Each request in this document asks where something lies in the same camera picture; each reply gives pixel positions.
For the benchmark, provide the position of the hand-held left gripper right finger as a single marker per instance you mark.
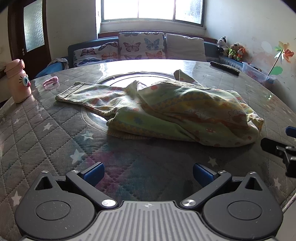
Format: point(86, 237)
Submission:
point(203, 173)

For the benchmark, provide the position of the green patterned button shirt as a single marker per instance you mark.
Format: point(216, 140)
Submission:
point(173, 111)

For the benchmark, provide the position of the pink cartoon face bottle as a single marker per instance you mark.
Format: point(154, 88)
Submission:
point(18, 81)

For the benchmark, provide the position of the dark wooden glass-panel door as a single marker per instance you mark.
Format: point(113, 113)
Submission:
point(17, 34)

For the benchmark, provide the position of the blue sofa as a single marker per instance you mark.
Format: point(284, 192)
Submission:
point(210, 49)

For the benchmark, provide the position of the plain beige cushion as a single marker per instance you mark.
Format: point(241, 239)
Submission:
point(185, 47)

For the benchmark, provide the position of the colourful paper pinwheel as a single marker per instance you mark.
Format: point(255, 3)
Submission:
point(285, 52)

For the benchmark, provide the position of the upright butterfly print cushion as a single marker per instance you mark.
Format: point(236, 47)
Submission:
point(141, 45)

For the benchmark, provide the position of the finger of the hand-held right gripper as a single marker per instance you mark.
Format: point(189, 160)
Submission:
point(291, 131)
point(268, 143)

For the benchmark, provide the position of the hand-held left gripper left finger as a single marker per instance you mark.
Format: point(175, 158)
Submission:
point(93, 173)

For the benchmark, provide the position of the black and white plush cow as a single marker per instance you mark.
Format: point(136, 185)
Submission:
point(222, 44)

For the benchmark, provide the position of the grey cloth on sofa arm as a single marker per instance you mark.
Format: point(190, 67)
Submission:
point(59, 63)

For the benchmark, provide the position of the black remote control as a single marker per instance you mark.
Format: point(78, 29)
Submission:
point(225, 68)

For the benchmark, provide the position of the orange plush fox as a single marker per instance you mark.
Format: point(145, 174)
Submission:
point(241, 53)

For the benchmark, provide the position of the flat butterfly print cushion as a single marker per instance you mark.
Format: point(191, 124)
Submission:
point(97, 54)

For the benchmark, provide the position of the window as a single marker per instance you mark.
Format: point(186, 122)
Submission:
point(152, 9)

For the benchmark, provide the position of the small pink hair clip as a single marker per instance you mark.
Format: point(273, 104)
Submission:
point(51, 82)

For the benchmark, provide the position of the clear plastic storage box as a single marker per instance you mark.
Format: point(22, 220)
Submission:
point(256, 73)

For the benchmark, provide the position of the brown plush bear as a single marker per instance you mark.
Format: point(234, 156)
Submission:
point(233, 51)

